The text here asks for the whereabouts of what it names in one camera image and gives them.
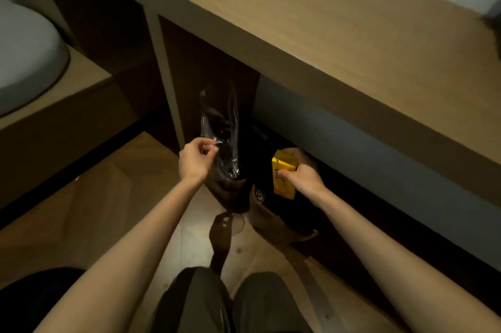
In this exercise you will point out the person's right hand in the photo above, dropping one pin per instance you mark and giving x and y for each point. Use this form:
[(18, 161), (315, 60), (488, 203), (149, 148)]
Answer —
[(307, 180)]

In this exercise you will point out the person's left hand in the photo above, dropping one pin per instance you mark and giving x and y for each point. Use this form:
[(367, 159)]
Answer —
[(195, 160)]

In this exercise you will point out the yellow juice carton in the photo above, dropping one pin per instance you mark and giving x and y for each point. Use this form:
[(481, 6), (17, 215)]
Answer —
[(283, 186)]

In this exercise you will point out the brown waste bin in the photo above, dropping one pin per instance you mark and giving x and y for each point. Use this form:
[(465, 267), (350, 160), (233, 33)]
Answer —
[(274, 223)]

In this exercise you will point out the person's right forearm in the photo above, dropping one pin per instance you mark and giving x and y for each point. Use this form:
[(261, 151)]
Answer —
[(391, 266)]

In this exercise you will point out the person's left forearm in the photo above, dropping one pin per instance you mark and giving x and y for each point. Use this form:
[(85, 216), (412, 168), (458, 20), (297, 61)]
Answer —
[(129, 262)]

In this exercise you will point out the dark trousers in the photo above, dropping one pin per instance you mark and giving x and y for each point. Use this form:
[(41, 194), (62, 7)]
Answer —
[(258, 305)]

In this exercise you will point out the wooden built-in desk unit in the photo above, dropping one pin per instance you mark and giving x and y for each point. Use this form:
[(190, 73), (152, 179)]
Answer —
[(313, 20)]

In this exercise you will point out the round grey seat cushion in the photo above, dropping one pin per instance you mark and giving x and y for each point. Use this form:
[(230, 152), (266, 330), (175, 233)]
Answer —
[(27, 55)]

